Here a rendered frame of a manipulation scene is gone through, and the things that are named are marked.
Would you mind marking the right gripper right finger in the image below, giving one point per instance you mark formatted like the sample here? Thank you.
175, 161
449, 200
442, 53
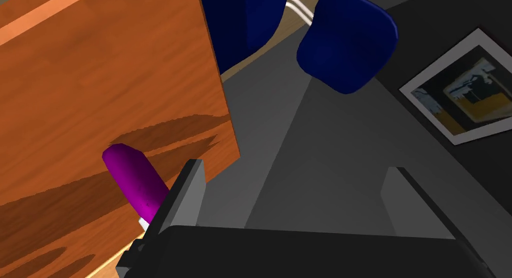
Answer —
416, 206

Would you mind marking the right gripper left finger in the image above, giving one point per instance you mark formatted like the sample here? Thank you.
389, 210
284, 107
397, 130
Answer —
184, 198

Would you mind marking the brown wooden table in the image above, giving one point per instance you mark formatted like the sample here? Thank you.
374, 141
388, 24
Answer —
100, 90

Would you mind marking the blue chair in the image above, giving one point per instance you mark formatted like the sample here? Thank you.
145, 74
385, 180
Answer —
344, 42

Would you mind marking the white-framed wall picture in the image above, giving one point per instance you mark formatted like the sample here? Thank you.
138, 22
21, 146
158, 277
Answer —
466, 88

